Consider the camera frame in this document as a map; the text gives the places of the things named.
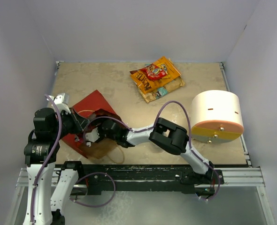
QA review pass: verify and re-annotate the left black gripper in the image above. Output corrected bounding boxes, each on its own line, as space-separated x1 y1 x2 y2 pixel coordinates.
52 106 90 139

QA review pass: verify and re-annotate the red brown paper bag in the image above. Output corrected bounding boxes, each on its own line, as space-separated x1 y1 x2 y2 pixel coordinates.
62 90 125 164

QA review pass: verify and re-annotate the orange snack packet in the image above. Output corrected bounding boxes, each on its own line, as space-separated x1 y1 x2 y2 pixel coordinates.
130 56 181 94

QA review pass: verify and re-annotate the red rice cracker packet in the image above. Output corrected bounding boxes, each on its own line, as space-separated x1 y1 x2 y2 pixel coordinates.
140 63 165 81

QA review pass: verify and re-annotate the yellow candy packet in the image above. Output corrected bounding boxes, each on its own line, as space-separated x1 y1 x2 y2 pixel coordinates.
159 63 170 79

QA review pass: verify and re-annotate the yellow kettle chips bag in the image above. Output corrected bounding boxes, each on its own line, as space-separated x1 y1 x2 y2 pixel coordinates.
138 76 185 103

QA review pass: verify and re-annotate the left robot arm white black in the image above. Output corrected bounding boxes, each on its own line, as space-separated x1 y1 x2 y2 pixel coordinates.
23 108 88 225

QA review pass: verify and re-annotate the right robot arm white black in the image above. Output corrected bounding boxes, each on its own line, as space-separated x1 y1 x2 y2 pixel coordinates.
97 118 214 183

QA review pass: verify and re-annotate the large white paper roll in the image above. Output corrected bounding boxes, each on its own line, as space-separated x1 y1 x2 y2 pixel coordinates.
191 90 244 144

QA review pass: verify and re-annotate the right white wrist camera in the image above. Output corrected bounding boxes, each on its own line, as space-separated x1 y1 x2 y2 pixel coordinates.
83 128 101 147

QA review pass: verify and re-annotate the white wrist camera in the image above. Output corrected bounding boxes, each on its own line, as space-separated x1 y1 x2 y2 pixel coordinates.
45 93 71 113
83 128 101 147

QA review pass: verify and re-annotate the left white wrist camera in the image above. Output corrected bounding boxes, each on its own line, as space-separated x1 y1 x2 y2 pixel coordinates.
45 93 71 113

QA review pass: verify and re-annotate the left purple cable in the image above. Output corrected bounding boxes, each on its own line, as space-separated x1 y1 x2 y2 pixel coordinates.
25 93 117 225

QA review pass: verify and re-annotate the purple cable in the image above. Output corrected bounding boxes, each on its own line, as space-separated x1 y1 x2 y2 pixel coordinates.
82 100 221 202
25 93 117 225

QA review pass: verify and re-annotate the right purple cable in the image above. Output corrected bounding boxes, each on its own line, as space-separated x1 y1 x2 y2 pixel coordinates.
82 100 221 202

